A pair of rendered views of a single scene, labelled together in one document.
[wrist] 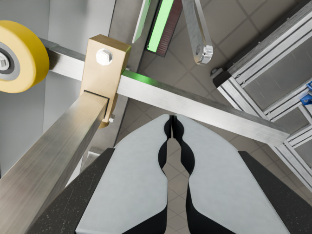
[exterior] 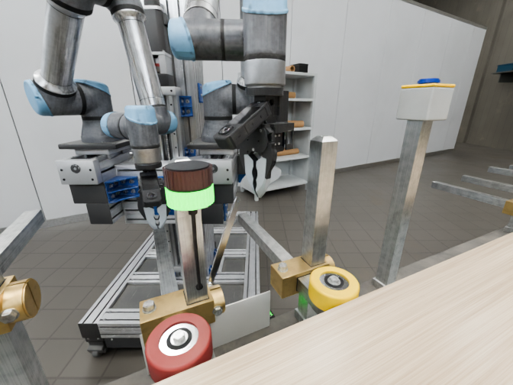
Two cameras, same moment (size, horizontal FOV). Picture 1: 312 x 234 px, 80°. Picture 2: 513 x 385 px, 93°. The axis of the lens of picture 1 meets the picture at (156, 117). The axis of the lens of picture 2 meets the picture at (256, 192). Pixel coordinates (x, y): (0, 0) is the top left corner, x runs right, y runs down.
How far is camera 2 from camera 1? 0.44 m
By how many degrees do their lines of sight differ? 53
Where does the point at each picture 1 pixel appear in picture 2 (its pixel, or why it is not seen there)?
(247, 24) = not seen: hidden behind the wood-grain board
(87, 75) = (301, 270)
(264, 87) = (227, 299)
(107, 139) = (362, 289)
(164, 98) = (274, 246)
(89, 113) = (305, 238)
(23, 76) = (327, 269)
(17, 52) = (317, 275)
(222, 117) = (256, 229)
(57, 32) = not seen: outside the picture
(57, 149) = (309, 208)
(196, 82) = not seen: hidden behind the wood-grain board
